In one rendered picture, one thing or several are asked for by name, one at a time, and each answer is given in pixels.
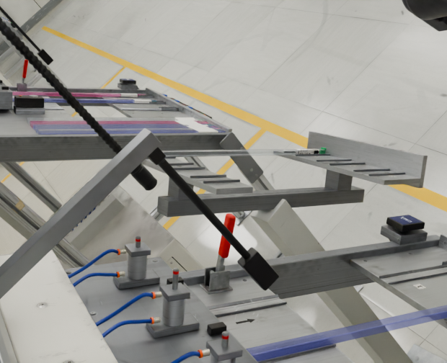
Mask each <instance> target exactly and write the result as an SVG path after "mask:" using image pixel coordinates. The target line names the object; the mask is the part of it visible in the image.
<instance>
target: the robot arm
mask: <svg viewBox="0 0 447 363"><path fill-rule="evenodd" d="M402 2H403V4H404V6H405V8H406V9H407V10H408V11H409V12H411V13H412V14H414V15H415V16H416V17H418V18H420V19H421V20H422V21H424V22H425V23H427V24H428V25H430V26H431V27H433V28H434V29H436V30H437V31H439V32H441V31H446V30H447V0H402Z"/></svg>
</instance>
